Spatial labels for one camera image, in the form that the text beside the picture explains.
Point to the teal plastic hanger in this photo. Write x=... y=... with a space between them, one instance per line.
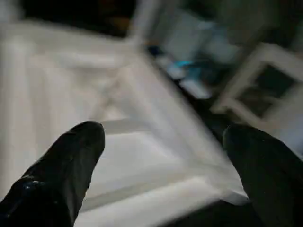
x=182 y=63

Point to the white plastic table top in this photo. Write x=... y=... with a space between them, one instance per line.
x=94 y=82

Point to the white glass door cabinet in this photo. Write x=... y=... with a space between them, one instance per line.
x=236 y=99

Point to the black mat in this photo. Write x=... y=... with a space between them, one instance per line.
x=213 y=123

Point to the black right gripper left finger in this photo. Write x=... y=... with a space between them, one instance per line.
x=59 y=175

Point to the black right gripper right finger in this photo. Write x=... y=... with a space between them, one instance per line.
x=270 y=179

